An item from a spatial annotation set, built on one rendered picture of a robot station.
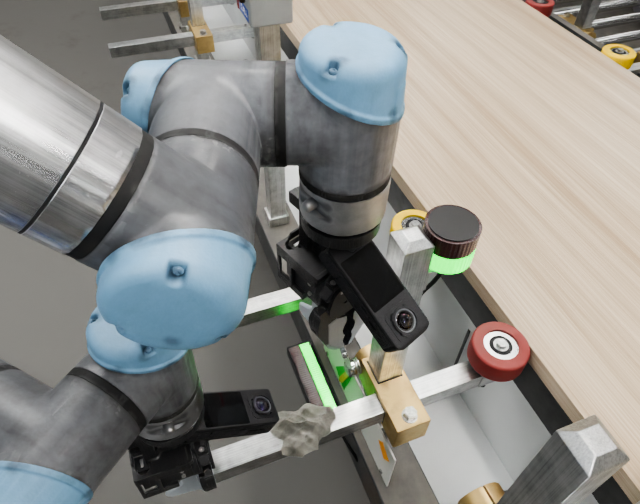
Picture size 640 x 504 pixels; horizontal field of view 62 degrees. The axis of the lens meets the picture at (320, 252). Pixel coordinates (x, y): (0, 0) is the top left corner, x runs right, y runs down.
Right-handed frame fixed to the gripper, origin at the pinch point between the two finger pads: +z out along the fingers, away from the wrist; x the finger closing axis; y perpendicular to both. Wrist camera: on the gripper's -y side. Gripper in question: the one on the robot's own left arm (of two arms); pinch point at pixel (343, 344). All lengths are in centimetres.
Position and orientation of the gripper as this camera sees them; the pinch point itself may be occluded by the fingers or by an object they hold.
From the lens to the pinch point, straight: 61.3
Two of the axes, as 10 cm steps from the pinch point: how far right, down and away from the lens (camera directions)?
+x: -7.5, 4.9, -4.5
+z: -0.3, 6.5, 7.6
